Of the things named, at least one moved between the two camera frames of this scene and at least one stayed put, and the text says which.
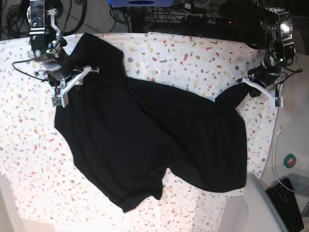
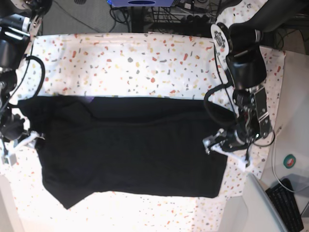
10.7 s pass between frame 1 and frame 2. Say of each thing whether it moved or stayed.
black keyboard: stayed
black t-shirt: moved
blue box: stayed
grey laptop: stayed
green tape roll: stayed
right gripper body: moved
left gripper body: moved
